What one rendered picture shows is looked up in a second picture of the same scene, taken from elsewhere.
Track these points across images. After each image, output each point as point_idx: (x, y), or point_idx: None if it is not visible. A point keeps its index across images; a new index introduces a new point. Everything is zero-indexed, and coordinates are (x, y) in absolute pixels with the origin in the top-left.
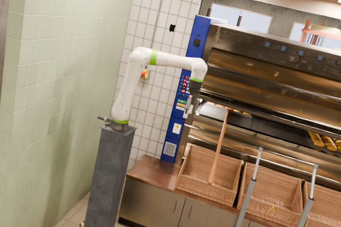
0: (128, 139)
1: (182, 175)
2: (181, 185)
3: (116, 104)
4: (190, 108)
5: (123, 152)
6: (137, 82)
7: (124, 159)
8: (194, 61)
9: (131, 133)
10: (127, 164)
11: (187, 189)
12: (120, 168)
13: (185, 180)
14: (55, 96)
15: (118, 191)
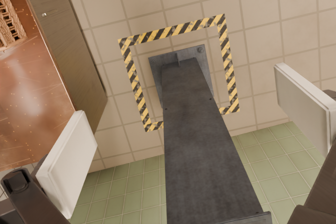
0: (219, 204)
1: (1, 35)
2: (13, 24)
3: None
4: (78, 161)
5: (237, 173)
6: None
7: (203, 156)
8: None
9: (201, 220)
10: (166, 146)
11: (8, 5)
12: (218, 142)
13: (1, 22)
14: None
15: (184, 110)
